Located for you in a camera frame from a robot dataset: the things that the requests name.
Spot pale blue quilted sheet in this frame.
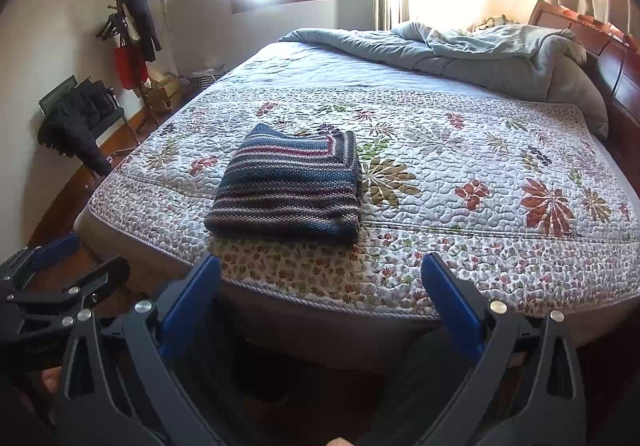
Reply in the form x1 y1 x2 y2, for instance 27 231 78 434
220 41 551 102

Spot black jacket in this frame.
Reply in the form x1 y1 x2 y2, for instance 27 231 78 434
37 81 126 177

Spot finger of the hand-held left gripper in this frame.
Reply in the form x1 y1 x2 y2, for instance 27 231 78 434
5 257 131 322
7 232 81 287

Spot wire basket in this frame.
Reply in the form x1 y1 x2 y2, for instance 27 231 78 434
190 68 228 94

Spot floral quilted bedspread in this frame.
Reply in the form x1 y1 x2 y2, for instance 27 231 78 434
87 86 640 319

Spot light blue duvet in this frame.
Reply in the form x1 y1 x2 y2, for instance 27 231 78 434
280 21 588 102

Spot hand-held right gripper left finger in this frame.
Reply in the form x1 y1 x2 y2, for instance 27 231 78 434
55 253 226 446

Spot patterned cloth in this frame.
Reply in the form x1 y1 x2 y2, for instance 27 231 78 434
467 15 521 33

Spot white wall cable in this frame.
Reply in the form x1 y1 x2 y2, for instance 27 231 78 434
157 0 178 77

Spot red bag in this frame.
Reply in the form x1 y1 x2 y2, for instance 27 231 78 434
114 43 150 89

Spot striped knit sweater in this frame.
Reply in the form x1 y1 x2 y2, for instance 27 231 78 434
204 122 363 247

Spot black chair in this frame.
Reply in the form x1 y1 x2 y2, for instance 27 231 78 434
39 75 141 177

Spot yellow cardboard box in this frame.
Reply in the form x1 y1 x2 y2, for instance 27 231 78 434
147 73 183 112

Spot dark hanging coat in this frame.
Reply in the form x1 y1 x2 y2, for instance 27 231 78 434
120 0 163 63

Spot wooden headboard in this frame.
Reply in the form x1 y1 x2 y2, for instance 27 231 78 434
527 0 640 177

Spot black straps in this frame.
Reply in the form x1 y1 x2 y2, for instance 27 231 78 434
96 13 126 42

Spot grey pillow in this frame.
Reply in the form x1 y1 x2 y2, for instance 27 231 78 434
547 53 610 139

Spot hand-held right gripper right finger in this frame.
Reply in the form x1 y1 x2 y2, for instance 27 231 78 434
417 253 587 446

